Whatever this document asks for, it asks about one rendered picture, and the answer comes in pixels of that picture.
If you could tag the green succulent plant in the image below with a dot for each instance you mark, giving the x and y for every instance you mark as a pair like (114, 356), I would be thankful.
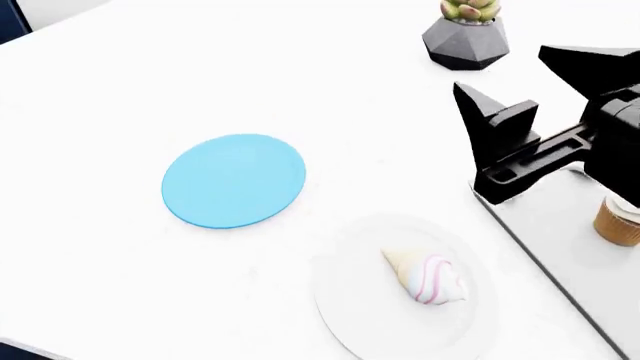
(470, 9)

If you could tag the grey faceted plant pot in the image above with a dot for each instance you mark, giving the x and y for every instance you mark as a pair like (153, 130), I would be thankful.
(465, 45)

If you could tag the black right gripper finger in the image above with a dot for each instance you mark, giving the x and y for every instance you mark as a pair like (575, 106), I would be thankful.
(482, 123)
(595, 71)

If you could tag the ice cream cone pink swirl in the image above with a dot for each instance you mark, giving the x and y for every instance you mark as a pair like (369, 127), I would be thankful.
(425, 275)

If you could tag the round white plate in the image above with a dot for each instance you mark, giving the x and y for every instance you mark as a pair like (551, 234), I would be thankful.
(365, 300)

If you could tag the round blue plate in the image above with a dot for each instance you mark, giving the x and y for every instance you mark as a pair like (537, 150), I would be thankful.
(233, 181)

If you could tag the cupcake with brown paper wrapper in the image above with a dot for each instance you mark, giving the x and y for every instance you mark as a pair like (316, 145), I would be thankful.
(616, 225)

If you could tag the white rectangular tray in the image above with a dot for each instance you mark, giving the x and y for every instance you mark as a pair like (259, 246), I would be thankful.
(565, 240)

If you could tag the dark blue chair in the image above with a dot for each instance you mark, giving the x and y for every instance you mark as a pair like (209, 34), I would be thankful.
(12, 17)

